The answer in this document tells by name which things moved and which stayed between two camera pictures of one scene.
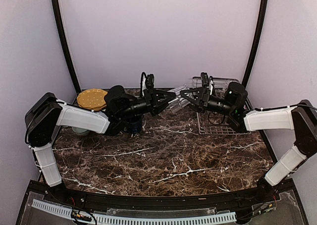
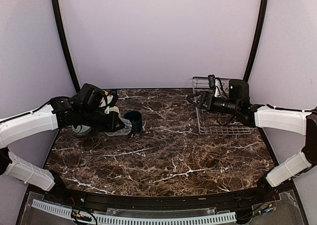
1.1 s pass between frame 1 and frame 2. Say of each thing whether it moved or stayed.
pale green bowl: stayed
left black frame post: stayed
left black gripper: moved
